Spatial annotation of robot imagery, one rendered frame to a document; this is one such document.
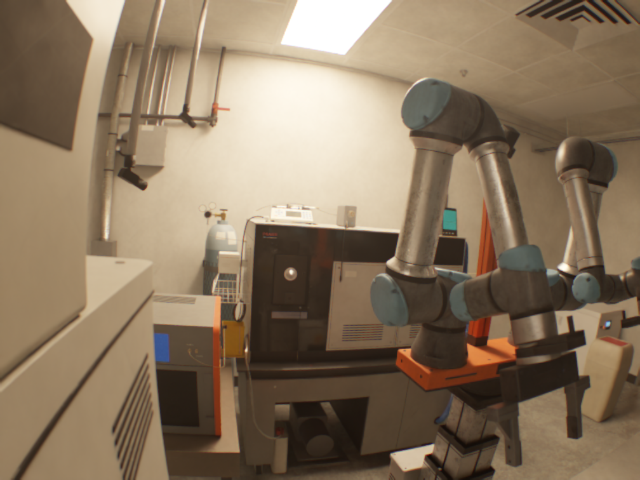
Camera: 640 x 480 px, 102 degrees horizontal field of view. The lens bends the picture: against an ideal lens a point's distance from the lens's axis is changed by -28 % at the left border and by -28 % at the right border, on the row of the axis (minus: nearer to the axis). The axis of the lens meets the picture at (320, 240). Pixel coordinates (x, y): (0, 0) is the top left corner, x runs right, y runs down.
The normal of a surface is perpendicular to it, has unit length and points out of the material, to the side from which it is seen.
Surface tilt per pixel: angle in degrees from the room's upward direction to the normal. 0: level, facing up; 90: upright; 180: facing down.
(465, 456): 90
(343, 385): 90
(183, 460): 90
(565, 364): 67
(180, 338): 90
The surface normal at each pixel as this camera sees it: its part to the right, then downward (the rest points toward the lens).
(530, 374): 0.10, -0.33
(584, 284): -0.99, -0.07
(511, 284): -0.91, -0.04
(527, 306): -0.69, -0.16
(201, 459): 0.26, 0.08
